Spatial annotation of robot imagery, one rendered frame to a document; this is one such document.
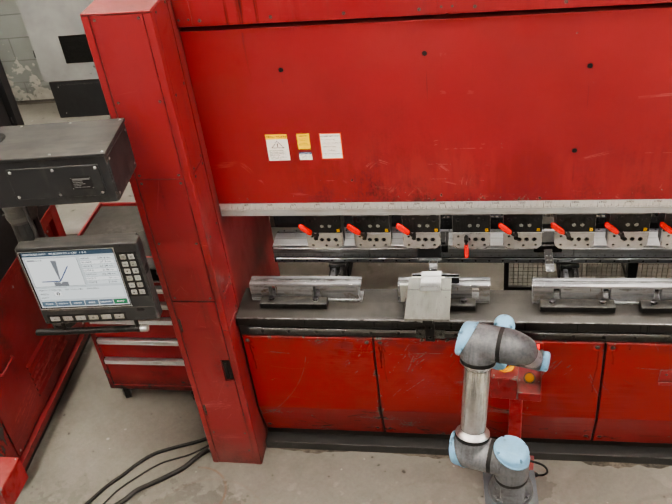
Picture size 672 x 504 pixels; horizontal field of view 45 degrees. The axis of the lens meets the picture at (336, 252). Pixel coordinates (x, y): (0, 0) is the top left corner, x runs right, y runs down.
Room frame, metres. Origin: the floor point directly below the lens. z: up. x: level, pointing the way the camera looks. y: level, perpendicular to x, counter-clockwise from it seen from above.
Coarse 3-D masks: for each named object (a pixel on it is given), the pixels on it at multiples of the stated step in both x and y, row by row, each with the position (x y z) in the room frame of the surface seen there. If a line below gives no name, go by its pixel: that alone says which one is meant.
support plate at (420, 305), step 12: (408, 288) 2.66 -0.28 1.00; (444, 288) 2.62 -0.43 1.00; (408, 300) 2.58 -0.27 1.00; (420, 300) 2.57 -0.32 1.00; (432, 300) 2.56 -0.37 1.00; (444, 300) 2.55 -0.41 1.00; (408, 312) 2.50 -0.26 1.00; (420, 312) 2.49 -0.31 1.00; (432, 312) 2.49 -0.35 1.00; (444, 312) 2.48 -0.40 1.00
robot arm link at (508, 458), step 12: (492, 444) 1.79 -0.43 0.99; (504, 444) 1.78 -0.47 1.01; (516, 444) 1.77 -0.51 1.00; (492, 456) 1.75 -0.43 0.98; (504, 456) 1.73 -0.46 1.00; (516, 456) 1.73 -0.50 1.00; (528, 456) 1.73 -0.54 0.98; (492, 468) 1.73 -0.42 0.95; (504, 468) 1.71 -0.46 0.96; (516, 468) 1.70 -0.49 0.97; (528, 468) 1.73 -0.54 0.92; (504, 480) 1.71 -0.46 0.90; (516, 480) 1.70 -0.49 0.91
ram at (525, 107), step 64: (192, 64) 2.87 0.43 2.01; (256, 64) 2.81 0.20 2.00; (320, 64) 2.76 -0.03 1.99; (384, 64) 2.71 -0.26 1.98; (448, 64) 2.66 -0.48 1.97; (512, 64) 2.61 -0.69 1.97; (576, 64) 2.57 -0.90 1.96; (640, 64) 2.52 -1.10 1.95; (256, 128) 2.82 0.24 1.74; (320, 128) 2.77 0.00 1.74; (384, 128) 2.71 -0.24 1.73; (448, 128) 2.66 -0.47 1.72; (512, 128) 2.61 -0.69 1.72; (576, 128) 2.56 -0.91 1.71; (640, 128) 2.51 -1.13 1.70; (256, 192) 2.83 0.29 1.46; (320, 192) 2.78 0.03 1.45; (384, 192) 2.72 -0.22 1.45; (448, 192) 2.66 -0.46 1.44; (512, 192) 2.61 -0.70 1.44; (576, 192) 2.56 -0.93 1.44; (640, 192) 2.51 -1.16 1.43
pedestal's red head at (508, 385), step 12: (540, 348) 2.39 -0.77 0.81; (492, 372) 2.33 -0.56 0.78; (504, 372) 2.32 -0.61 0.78; (516, 372) 2.31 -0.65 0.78; (540, 372) 2.34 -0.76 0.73; (492, 384) 2.30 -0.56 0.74; (504, 384) 2.29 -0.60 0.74; (516, 384) 2.27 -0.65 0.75; (528, 384) 2.31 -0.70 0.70; (540, 384) 2.30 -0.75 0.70; (492, 396) 2.30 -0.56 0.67; (504, 396) 2.29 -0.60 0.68; (516, 396) 2.27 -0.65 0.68; (528, 396) 2.26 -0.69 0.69; (540, 396) 2.24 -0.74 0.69
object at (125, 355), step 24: (96, 216) 3.58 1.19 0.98; (120, 216) 3.55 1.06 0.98; (144, 240) 3.30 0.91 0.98; (168, 312) 3.12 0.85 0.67; (96, 336) 3.22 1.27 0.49; (120, 336) 3.19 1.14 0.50; (144, 336) 3.16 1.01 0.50; (168, 336) 3.13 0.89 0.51; (120, 360) 3.18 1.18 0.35; (144, 360) 3.15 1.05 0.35; (168, 360) 3.13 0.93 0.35; (120, 384) 3.21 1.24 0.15; (144, 384) 3.18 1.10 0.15; (168, 384) 3.15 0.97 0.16
